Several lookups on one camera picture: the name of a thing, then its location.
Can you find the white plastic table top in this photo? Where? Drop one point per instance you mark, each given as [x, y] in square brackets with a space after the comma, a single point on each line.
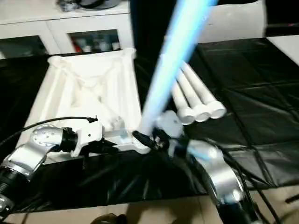
[88, 88]

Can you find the white plastic table leg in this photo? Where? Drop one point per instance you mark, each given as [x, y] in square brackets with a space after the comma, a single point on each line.
[180, 102]
[194, 100]
[173, 56]
[203, 91]

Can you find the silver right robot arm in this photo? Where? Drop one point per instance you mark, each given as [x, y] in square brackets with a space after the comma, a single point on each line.
[219, 177]

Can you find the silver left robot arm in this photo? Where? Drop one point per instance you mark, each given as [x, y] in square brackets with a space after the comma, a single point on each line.
[28, 156]

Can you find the dark left robot foot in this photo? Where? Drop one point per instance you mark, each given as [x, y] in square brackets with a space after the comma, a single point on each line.
[108, 219]

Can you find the black work mat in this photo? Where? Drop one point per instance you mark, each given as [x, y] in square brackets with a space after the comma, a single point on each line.
[252, 102]

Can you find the small bottles on shelf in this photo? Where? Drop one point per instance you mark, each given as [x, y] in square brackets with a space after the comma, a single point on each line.
[96, 44]

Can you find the black cabinet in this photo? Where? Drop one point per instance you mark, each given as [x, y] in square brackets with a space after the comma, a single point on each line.
[149, 23]

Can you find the white cabinet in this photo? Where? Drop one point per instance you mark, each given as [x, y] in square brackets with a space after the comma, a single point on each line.
[60, 21]

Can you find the white plastic bag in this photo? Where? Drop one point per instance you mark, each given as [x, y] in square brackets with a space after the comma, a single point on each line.
[233, 23]

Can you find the white flat sheet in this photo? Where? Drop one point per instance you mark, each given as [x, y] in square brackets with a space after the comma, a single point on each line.
[286, 49]

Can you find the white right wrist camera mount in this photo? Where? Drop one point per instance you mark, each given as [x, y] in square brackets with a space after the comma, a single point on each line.
[169, 125]

